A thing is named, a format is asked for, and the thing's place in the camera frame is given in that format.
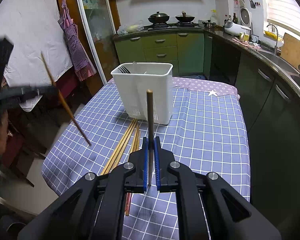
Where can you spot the white electric fan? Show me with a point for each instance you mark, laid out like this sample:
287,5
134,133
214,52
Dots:
245,17

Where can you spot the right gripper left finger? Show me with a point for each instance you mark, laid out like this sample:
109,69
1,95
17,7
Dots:
94,207

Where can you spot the green kitchen cabinets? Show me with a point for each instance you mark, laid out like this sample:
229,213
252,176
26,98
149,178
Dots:
186,51

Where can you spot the white plastic utensil holder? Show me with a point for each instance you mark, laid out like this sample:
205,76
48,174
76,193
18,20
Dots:
133,88

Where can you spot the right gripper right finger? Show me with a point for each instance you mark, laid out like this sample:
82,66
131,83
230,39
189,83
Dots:
207,206

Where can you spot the chrome sink faucet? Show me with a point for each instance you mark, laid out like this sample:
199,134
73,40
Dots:
274,35

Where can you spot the wooden cutting board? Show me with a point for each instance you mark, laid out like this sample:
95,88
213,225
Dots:
290,51

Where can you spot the purple plaid apron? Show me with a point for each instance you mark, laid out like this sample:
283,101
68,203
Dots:
81,62

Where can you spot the white cloth sheet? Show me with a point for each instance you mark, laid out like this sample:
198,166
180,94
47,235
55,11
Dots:
32,26

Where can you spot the blue checkered tablecloth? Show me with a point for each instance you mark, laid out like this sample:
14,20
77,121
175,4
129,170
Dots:
206,132

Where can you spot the dark wooden chopstick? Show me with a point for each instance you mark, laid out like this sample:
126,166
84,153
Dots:
150,118

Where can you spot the black wok on stove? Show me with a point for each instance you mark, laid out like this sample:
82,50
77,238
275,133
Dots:
159,18

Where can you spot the sliding glass door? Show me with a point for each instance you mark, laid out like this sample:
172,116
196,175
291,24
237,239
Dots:
99,28

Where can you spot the black plastic fork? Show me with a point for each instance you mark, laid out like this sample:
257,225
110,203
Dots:
123,69

